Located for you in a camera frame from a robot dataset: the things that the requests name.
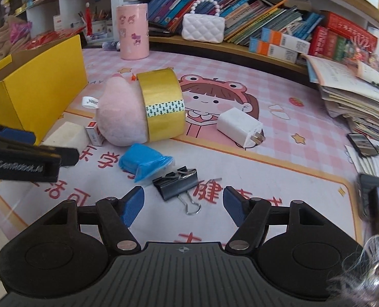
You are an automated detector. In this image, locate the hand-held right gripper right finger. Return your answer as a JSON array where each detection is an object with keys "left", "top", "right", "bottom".
[{"left": 223, "top": 185, "right": 330, "bottom": 253}]

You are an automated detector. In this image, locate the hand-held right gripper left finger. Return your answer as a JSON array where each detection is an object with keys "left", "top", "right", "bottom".
[{"left": 41, "top": 185, "right": 145, "bottom": 253}]

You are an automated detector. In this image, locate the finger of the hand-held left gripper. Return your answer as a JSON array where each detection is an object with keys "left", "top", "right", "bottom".
[
  {"left": 0, "top": 143, "right": 80, "bottom": 167},
  {"left": 0, "top": 121, "right": 37, "bottom": 147}
]

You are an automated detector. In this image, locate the white eraser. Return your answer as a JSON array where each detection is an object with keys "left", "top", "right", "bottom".
[{"left": 42, "top": 122, "right": 89, "bottom": 149}]

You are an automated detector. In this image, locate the small red white box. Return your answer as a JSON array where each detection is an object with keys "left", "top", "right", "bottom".
[{"left": 85, "top": 122, "right": 106, "bottom": 146}]

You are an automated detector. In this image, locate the blue plastic wad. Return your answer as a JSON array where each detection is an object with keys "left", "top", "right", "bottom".
[{"left": 118, "top": 143, "right": 175, "bottom": 183}]

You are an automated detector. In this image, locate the black binder clip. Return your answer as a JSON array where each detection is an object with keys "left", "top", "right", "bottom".
[{"left": 152, "top": 166, "right": 203, "bottom": 215}]

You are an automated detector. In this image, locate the yellow cardboard box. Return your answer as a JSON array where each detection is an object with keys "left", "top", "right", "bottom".
[{"left": 0, "top": 35, "right": 88, "bottom": 146}]

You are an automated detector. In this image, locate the white charger plug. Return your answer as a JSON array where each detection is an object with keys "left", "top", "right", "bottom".
[{"left": 216, "top": 107, "right": 267, "bottom": 149}]

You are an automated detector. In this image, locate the gold tape roll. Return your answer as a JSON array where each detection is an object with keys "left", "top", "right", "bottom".
[{"left": 136, "top": 68, "right": 187, "bottom": 143}]

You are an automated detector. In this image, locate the pink plush toy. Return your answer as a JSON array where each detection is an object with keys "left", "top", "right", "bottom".
[{"left": 82, "top": 73, "right": 148, "bottom": 148}]

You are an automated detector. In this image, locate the beige plush cloth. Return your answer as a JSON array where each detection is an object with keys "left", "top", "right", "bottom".
[{"left": 0, "top": 14, "right": 33, "bottom": 63}]

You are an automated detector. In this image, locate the pink shiny wrapper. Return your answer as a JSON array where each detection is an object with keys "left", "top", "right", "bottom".
[{"left": 9, "top": 22, "right": 28, "bottom": 43}]

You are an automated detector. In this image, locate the red plastic sheet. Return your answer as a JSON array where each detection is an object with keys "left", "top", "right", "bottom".
[{"left": 23, "top": 27, "right": 88, "bottom": 50}]

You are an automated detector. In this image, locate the pen holder with pencils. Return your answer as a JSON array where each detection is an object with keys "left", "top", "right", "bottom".
[{"left": 77, "top": 5, "right": 113, "bottom": 39}]

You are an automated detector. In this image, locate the black rectangular device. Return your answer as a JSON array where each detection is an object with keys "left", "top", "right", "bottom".
[{"left": 357, "top": 173, "right": 379, "bottom": 234}]

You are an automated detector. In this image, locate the grey fuzzy trim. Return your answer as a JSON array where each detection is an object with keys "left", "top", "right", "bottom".
[{"left": 330, "top": 233, "right": 379, "bottom": 307}]

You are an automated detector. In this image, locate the white paper stack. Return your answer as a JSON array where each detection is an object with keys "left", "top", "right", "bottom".
[{"left": 345, "top": 144, "right": 379, "bottom": 183}]

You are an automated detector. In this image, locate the pink cylinder holder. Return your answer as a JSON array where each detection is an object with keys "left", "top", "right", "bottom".
[{"left": 116, "top": 3, "right": 150, "bottom": 61}]

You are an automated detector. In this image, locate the black smartphone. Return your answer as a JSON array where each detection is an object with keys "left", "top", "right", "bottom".
[{"left": 347, "top": 133, "right": 379, "bottom": 158}]

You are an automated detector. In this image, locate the white shelf unit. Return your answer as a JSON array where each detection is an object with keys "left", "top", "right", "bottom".
[{"left": 26, "top": 0, "right": 126, "bottom": 43}]

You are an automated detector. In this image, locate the stack of magazines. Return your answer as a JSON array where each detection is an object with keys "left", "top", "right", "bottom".
[{"left": 304, "top": 54, "right": 379, "bottom": 144}]

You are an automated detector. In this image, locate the blue orange white box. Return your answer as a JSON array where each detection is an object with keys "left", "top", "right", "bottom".
[
  {"left": 261, "top": 27, "right": 311, "bottom": 55},
  {"left": 249, "top": 38, "right": 298, "bottom": 64}
]

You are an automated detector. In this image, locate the wooden bookshelf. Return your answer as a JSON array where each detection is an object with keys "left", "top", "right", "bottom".
[{"left": 148, "top": 0, "right": 379, "bottom": 74}]

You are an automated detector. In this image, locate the white quilted handbag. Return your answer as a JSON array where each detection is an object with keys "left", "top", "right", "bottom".
[{"left": 181, "top": 0, "right": 226, "bottom": 43}]

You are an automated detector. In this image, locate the row of colourful books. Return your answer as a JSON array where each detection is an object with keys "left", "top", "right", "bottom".
[{"left": 148, "top": 0, "right": 324, "bottom": 46}]

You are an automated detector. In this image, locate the red book set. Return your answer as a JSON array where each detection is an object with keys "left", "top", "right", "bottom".
[{"left": 309, "top": 11, "right": 378, "bottom": 63}]

